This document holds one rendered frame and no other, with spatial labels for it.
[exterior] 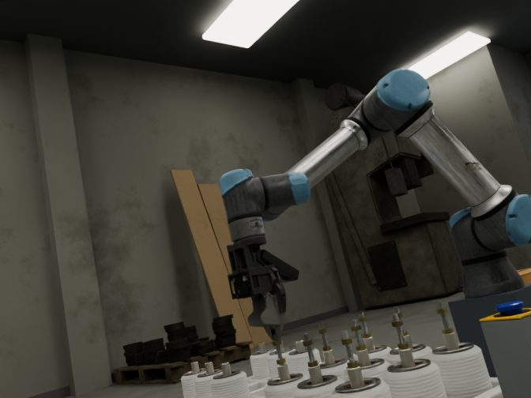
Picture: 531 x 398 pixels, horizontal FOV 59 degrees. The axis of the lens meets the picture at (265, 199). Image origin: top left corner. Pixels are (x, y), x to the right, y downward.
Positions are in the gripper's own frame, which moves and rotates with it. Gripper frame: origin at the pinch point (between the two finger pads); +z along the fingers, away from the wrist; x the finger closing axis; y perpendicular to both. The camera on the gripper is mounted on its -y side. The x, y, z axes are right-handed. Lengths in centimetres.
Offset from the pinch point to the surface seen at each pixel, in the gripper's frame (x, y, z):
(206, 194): -307, -232, -125
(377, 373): 18.4, -5.4, 10.5
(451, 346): 29.1, -15.4, 8.8
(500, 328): 43.3, -4.6, 4.7
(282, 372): 0.6, 1.5, 7.8
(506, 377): 41.8, -5.0, 11.9
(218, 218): -300, -235, -97
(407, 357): 26.5, -4.1, 7.8
